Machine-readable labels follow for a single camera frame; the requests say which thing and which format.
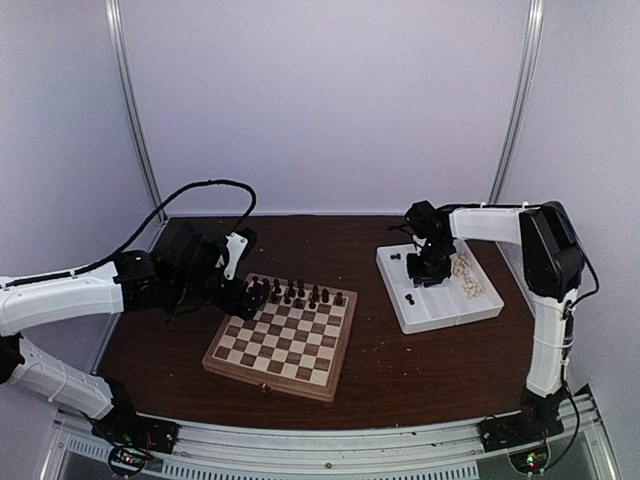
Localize white plastic tray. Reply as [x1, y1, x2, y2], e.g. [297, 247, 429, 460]
[376, 240, 504, 335]

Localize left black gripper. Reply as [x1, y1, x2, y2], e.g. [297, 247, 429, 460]
[171, 269, 269, 320]

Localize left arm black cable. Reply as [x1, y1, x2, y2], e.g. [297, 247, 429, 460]
[74, 178, 257, 276]

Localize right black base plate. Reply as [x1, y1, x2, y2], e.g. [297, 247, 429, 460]
[478, 413, 564, 452]

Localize left circuit board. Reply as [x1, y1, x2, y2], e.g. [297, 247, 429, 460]
[107, 446, 152, 477]

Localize right aluminium corner post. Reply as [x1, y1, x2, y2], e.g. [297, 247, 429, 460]
[489, 0, 545, 203]

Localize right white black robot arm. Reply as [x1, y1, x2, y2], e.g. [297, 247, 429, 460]
[404, 200, 586, 442]

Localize aluminium corner post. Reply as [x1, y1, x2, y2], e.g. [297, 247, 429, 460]
[489, 0, 545, 203]
[104, 0, 162, 208]

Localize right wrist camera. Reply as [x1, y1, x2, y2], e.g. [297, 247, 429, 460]
[404, 200, 442, 238]

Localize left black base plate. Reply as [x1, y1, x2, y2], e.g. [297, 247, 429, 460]
[87, 411, 180, 454]

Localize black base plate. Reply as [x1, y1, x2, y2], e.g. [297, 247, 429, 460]
[87, 411, 180, 454]
[478, 413, 564, 452]

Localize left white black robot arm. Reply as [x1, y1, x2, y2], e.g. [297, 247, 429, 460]
[1, 224, 264, 444]

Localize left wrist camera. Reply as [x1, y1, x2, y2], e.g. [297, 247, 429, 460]
[167, 223, 226, 272]

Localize right circuit board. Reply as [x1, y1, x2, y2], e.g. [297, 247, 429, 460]
[509, 446, 550, 475]

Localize circuit board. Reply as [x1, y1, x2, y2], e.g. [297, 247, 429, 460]
[107, 446, 152, 477]
[509, 446, 550, 475]

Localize light chess pieces in tray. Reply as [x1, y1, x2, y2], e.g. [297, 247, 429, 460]
[451, 253, 486, 299]

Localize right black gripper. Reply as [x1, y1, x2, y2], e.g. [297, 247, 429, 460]
[407, 239, 453, 286]

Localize aluminium front rail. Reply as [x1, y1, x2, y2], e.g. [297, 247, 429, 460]
[49, 394, 609, 480]

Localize wooden chessboard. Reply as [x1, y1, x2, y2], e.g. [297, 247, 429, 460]
[202, 275, 358, 403]

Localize left aluminium corner post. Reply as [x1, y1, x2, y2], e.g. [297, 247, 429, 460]
[104, 0, 162, 208]

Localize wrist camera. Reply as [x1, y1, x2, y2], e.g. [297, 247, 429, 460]
[404, 200, 442, 238]
[167, 223, 226, 272]

